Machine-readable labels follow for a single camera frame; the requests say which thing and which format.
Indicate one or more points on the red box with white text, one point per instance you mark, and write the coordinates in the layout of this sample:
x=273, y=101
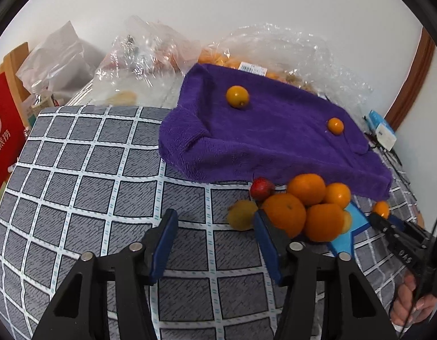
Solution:
x=5, y=131

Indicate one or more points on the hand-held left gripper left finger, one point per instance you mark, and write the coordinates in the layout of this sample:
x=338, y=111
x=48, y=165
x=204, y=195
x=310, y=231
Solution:
x=165, y=248

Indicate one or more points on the white and blue box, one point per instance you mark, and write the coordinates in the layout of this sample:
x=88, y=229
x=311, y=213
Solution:
x=383, y=132

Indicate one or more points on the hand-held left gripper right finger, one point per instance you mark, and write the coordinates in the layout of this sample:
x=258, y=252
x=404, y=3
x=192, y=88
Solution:
x=269, y=251

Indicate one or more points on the large orange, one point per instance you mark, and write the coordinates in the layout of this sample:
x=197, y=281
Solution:
x=324, y=221
x=285, y=214
x=307, y=188

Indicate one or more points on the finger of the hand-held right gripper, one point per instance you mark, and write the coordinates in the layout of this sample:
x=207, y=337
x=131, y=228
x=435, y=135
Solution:
x=413, y=232
x=399, y=244

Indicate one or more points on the pile of bagged oranges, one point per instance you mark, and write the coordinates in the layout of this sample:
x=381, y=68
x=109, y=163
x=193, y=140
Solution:
x=213, y=58

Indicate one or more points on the small red fruit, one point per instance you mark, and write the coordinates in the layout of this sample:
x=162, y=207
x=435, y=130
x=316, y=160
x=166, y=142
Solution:
x=261, y=188

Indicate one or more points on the grey checked sheet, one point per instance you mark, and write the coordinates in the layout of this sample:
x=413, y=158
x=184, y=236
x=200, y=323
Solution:
x=98, y=191

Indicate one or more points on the wooden door frame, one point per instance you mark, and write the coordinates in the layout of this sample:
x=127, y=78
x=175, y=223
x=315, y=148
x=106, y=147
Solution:
x=413, y=85

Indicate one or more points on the brown paper bag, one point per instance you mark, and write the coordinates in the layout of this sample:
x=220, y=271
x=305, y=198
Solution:
x=18, y=60

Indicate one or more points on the person's right hand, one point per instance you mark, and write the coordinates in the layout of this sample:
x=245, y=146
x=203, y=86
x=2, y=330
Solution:
x=404, y=304

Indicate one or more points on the clear plastic bag with label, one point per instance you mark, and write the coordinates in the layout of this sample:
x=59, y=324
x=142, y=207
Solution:
x=285, y=46

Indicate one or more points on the white plastic bag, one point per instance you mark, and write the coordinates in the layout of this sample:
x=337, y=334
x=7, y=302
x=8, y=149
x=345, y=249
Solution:
x=62, y=56

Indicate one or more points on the yellow-green round fruit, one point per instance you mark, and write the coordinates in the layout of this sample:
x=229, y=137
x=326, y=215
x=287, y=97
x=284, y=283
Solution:
x=241, y=215

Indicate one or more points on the purple towel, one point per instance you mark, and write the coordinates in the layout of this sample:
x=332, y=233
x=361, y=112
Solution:
x=275, y=141

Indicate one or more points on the small orange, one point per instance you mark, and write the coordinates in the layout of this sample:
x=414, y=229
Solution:
x=335, y=126
x=347, y=221
x=339, y=194
x=238, y=96
x=381, y=208

